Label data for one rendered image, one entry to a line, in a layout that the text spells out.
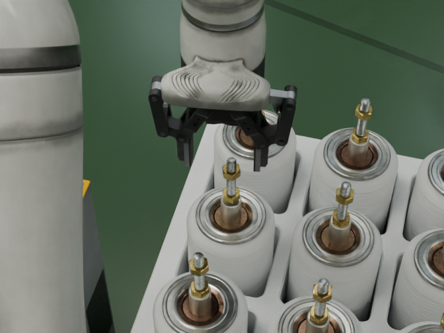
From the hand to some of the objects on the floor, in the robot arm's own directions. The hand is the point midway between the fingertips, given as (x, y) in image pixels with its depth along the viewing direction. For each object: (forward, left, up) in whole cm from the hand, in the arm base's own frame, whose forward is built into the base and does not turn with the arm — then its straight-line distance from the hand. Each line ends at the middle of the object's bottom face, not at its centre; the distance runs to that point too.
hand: (222, 154), depth 96 cm
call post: (-12, +14, -35) cm, 40 cm away
